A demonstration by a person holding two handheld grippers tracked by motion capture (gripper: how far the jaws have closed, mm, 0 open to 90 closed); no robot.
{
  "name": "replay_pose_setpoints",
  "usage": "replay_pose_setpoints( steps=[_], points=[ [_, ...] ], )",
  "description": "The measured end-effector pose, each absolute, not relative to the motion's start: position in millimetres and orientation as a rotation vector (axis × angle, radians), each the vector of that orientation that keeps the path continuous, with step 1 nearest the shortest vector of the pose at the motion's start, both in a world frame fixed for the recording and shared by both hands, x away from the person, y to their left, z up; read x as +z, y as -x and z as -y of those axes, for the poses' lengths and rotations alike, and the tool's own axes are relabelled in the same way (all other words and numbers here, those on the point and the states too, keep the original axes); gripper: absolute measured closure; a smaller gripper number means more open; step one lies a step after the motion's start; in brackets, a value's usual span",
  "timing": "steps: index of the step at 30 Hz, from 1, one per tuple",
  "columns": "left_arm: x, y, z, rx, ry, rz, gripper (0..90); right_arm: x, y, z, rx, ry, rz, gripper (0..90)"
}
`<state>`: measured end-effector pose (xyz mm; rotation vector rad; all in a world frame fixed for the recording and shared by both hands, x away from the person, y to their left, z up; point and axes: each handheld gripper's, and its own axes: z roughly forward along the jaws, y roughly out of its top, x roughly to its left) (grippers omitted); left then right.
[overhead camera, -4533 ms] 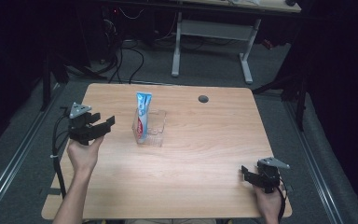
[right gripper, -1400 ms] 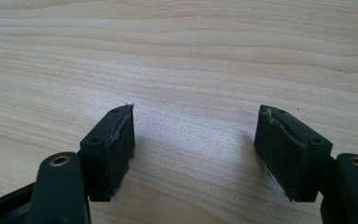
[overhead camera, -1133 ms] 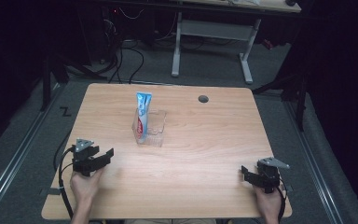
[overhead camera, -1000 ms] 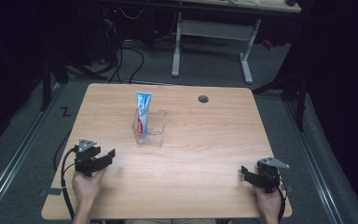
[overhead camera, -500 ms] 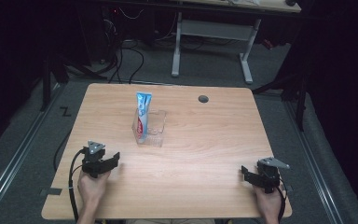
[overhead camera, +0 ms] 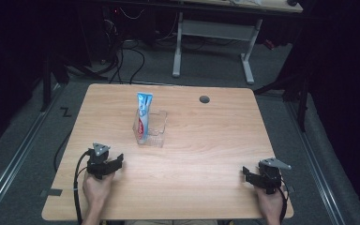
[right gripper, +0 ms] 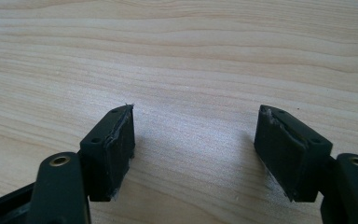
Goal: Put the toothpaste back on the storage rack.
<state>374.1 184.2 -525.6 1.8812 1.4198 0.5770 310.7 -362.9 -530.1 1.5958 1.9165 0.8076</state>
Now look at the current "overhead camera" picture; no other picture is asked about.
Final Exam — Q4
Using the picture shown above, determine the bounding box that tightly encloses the black floor cable loop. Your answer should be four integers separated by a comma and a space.
122, 46, 146, 85

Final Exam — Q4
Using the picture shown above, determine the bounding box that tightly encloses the grey tape strip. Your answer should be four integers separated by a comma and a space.
39, 187, 64, 198

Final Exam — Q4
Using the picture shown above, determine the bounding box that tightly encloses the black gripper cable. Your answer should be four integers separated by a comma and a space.
277, 186, 291, 225
72, 149, 92, 225

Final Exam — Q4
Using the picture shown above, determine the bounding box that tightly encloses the thin black floor cable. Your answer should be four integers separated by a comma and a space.
53, 128, 73, 173

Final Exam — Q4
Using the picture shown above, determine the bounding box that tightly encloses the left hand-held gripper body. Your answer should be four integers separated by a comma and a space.
85, 142, 112, 181

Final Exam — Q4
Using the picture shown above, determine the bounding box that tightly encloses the blue white toothpaste tube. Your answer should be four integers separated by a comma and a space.
136, 91, 155, 145

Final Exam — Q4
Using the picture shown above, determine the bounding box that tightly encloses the white metal frame desk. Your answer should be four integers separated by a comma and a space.
171, 0, 305, 85

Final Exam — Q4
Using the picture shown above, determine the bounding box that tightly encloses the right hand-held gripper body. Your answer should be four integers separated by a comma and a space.
257, 157, 293, 195

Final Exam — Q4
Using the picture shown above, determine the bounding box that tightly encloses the person's right hand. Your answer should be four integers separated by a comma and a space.
254, 183, 287, 219

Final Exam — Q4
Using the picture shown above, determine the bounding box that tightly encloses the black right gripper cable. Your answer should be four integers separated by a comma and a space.
277, 186, 291, 225

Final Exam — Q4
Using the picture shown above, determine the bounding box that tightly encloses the metal floor rail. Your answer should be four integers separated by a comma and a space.
284, 98, 347, 225
0, 83, 64, 220

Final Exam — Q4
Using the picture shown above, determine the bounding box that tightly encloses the black metal stand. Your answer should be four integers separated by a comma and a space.
39, 52, 109, 113
252, 70, 311, 133

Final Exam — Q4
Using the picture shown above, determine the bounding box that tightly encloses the clear plastic container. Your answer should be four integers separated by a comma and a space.
132, 108, 169, 149

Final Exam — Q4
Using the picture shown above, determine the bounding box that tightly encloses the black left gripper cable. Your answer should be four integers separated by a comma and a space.
72, 149, 92, 225

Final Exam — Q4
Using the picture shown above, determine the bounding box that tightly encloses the person's left hand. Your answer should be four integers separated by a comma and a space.
82, 170, 117, 211

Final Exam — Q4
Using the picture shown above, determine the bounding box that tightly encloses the black floor cable bundle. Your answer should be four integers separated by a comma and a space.
97, 18, 126, 84

